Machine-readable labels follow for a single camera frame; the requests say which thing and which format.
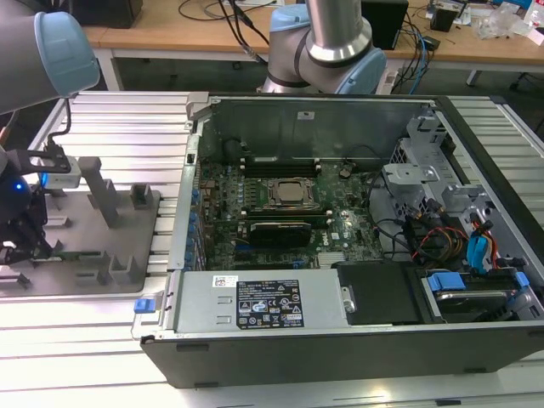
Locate green motherboard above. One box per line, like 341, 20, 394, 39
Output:
197, 155, 386, 271

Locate clear plastic bag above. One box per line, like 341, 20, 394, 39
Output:
479, 3, 530, 40

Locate black plastic cover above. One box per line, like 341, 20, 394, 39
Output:
331, 261, 426, 326

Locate white power strip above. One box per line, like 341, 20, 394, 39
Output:
377, 70, 400, 94

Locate small black device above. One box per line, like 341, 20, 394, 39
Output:
428, 6, 461, 31

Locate black open PC case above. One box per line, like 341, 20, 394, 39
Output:
131, 92, 544, 390

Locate black equipment box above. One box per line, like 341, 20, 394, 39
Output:
67, 0, 144, 30

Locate blue flat data wire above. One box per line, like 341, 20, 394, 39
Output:
466, 214, 497, 273

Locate blue hanging cable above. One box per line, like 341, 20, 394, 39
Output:
414, 29, 431, 95

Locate black RAM slot white clips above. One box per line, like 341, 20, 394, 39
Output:
244, 218, 332, 224
241, 156, 320, 163
241, 166, 321, 173

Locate blue disk carrier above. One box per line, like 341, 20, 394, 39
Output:
426, 271, 529, 315

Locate black camera cable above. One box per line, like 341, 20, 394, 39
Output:
48, 97, 72, 149

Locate hard disk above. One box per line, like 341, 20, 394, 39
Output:
435, 288, 509, 315

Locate black graphics card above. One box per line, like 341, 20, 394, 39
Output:
248, 219, 314, 250

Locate CPU socket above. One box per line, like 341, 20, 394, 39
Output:
263, 176, 320, 209

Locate silver metal drive cage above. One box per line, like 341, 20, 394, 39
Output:
380, 113, 458, 205

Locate silver finned heat sink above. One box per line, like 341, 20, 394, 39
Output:
316, 252, 348, 269

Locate grey plastic part rack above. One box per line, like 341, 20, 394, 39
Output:
0, 156, 163, 298

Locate red white box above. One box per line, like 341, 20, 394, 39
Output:
523, 0, 544, 46

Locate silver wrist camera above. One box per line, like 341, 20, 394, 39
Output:
27, 148, 82, 190

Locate wooden desk white legs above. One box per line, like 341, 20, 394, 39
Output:
80, 0, 544, 93

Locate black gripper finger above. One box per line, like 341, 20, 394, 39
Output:
10, 220, 63, 262

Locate red yellow wire bundle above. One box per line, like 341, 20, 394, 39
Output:
414, 227, 471, 267

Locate silver CPU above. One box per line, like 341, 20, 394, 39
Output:
276, 181, 310, 201

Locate silver power supply unit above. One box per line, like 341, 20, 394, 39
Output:
169, 269, 354, 335

